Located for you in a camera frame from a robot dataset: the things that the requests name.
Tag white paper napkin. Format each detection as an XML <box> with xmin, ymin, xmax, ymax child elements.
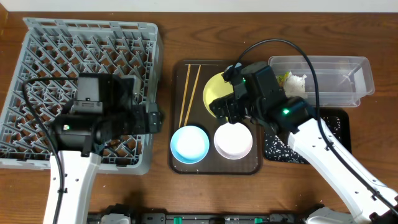
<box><xmin>282</xmin><ymin>72</ymin><xmax>308</xmax><ymax>99</ymax></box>

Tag white bowl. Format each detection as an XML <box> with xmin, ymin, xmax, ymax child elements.
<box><xmin>213</xmin><ymin>123</ymin><xmax>253</xmax><ymax>160</ymax></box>

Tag rice grains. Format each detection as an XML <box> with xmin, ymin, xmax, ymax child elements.
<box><xmin>264</xmin><ymin>115</ymin><xmax>351</xmax><ymax>164</ymax></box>

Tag green snack wrapper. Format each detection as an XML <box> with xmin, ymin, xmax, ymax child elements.
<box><xmin>277</xmin><ymin>72</ymin><xmax>289</xmax><ymax>87</ymax></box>

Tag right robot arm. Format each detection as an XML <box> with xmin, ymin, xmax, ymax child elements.
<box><xmin>210</xmin><ymin>62</ymin><xmax>397</xmax><ymax>223</ymax></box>

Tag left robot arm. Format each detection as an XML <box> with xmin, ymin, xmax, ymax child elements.
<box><xmin>44</xmin><ymin>73</ymin><xmax>164</xmax><ymax>223</ymax></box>

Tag black waste tray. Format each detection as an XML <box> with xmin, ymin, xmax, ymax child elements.
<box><xmin>263</xmin><ymin>108</ymin><xmax>352</xmax><ymax>164</ymax></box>

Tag clear plastic waste bin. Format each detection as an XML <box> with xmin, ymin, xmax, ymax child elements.
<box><xmin>268</xmin><ymin>55</ymin><xmax>375</xmax><ymax>108</ymax></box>

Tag yellow round plate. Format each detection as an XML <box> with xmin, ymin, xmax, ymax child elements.
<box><xmin>203</xmin><ymin>72</ymin><xmax>233</xmax><ymax>117</ymax></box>

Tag light blue bowl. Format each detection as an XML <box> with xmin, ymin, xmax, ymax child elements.
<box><xmin>170</xmin><ymin>126</ymin><xmax>210</xmax><ymax>164</ymax></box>

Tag dark brown serving tray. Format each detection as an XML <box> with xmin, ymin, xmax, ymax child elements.
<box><xmin>169</xmin><ymin>59</ymin><xmax>263</xmax><ymax>175</ymax></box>

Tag grey plastic dish rack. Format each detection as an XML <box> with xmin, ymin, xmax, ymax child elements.
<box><xmin>1</xmin><ymin>18</ymin><xmax>163</xmax><ymax>170</ymax></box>

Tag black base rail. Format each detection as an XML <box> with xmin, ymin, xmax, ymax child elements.
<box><xmin>86</xmin><ymin>204</ymin><xmax>305</xmax><ymax>224</ymax></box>

